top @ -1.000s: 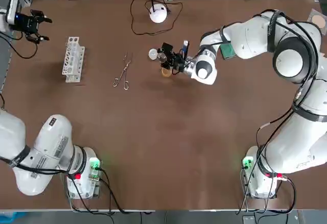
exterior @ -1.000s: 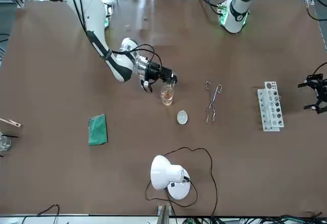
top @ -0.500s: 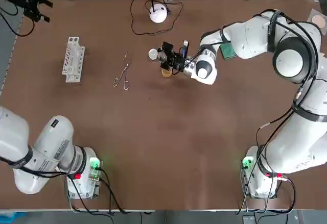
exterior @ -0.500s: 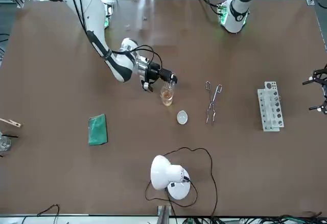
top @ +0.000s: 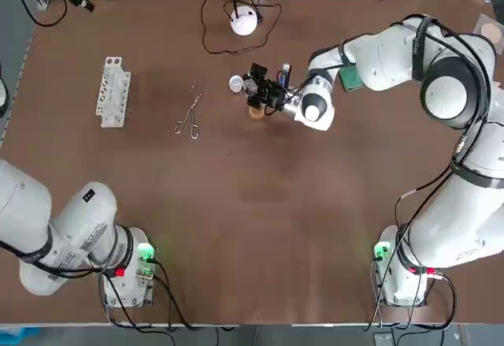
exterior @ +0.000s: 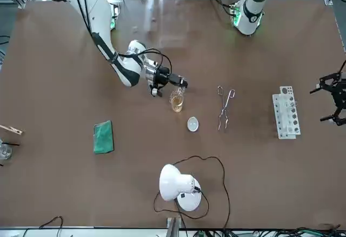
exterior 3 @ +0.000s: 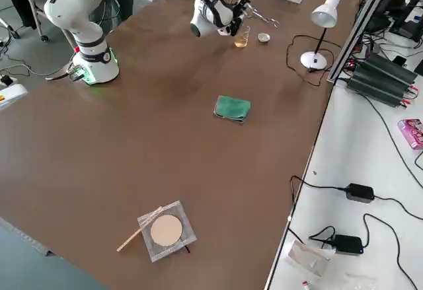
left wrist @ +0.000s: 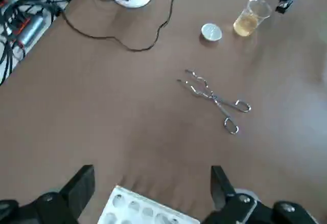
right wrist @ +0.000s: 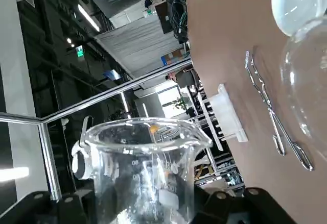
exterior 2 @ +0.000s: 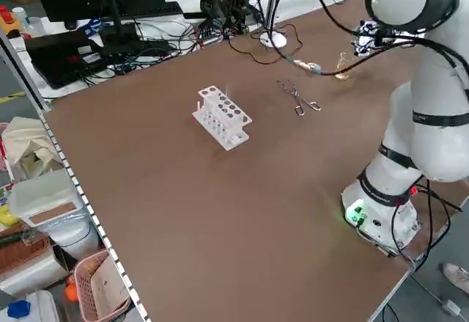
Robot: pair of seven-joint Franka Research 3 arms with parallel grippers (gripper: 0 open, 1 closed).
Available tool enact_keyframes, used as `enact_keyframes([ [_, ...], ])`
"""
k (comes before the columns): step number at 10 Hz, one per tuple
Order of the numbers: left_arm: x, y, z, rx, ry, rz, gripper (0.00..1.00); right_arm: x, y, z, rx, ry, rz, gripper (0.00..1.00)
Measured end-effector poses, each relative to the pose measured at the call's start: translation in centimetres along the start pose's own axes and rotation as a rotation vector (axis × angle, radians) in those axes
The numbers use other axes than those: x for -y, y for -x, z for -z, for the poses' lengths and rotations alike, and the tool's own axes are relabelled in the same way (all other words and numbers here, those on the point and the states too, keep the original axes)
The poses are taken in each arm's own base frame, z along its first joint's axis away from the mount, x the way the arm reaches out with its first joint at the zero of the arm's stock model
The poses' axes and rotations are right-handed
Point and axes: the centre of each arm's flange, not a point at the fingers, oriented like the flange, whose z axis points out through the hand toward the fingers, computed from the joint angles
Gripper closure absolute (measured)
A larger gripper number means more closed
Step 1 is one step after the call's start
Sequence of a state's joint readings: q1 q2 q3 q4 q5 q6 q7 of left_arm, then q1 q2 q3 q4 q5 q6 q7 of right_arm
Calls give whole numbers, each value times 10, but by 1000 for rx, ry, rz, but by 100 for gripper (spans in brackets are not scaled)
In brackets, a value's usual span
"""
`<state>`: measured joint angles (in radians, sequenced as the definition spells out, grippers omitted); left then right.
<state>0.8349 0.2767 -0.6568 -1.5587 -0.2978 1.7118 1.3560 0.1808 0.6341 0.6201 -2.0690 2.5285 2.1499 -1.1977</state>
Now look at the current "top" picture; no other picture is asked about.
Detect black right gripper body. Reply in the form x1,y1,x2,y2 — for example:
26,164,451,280
261,78,286,110

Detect folded green cloth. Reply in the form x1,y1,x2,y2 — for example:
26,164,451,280
340,65,365,93

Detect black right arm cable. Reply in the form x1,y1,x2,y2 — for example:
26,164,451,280
395,14,493,244

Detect metal crucible tongs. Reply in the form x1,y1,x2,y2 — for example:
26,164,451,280
172,77,206,140

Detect white desk lamp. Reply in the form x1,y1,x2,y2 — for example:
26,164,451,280
229,0,272,37

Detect white test tube rack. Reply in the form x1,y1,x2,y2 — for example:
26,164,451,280
95,56,132,129

